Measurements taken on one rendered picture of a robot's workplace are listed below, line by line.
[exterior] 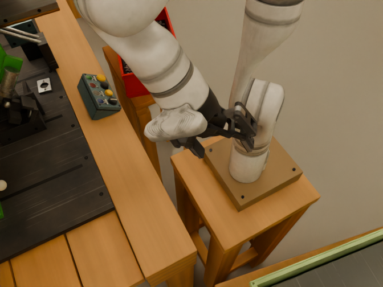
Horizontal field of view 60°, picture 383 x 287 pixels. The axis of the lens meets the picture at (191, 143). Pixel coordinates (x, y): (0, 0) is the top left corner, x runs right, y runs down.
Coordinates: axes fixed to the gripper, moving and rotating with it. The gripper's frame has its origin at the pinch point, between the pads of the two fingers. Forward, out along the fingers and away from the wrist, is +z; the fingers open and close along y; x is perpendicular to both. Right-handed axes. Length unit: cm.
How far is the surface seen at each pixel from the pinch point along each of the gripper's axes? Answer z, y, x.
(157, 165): 65, 69, -43
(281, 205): 41.6, 1.9, -8.3
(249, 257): 95, 31, -10
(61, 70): 0, 65, -42
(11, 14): -23, 59, -39
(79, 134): 8, 53, -18
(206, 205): 31.9, 19.9, -4.7
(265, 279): 29.9, 1.6, 14.4
